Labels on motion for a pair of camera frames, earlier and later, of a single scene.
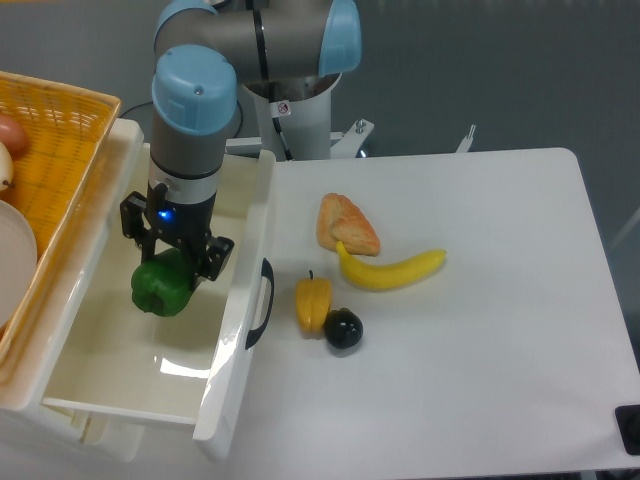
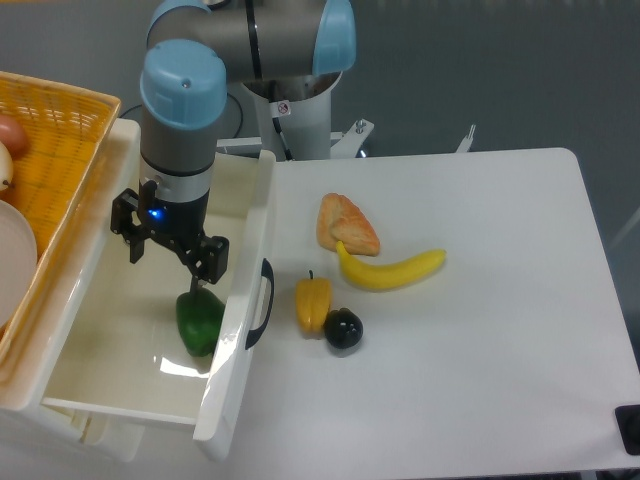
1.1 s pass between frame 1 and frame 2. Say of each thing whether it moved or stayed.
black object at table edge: stayed
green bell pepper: moved
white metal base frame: stayed
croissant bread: stayed
